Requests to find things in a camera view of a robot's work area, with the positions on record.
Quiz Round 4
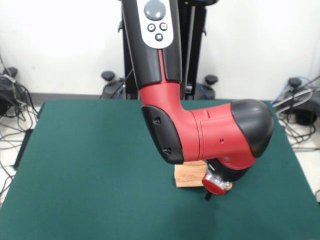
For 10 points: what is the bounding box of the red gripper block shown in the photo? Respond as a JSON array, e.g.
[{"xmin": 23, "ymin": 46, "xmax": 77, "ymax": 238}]
[{"xmin": 201, "ymin": 173, "xmax": 230, "ymax": 201}]

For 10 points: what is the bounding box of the tan terry towel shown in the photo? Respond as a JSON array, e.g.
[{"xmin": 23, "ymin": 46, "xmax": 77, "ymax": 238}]
[{"xmin": 174, "ymin": 159, "xmax": 233, "ymax": 191}]

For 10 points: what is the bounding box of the gray floor leg black knob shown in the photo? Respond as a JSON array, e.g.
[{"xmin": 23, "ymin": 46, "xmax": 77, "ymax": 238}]
[
  {"xmin": 271, "ymin": 76, "xmax": 320, "ymax": 126},
  {"xmin": 0, "ymin": 66, "xmax": 33, "ymax": 118}
]

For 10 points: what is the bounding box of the dark green table cloth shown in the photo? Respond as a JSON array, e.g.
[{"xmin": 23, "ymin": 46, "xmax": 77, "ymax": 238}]
[{"xmin": 0, "ymin": 99, "xmax": 320, "ymax": 240}]

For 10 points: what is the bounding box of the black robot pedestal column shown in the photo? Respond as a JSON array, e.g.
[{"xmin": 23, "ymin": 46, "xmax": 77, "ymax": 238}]
[{"xmin": 117, "ymin": 0, "xmax": 209, "ymax": 100}]

